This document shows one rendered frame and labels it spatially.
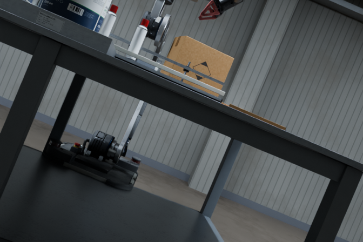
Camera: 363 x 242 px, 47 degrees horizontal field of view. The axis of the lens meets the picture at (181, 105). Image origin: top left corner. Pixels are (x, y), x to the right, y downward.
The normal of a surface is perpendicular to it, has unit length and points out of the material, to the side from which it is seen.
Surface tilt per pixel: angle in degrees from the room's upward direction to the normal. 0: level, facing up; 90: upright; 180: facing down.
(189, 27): 90
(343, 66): 90
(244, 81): 90
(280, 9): 90
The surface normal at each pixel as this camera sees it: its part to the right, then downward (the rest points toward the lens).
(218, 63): 0.26, 0.12
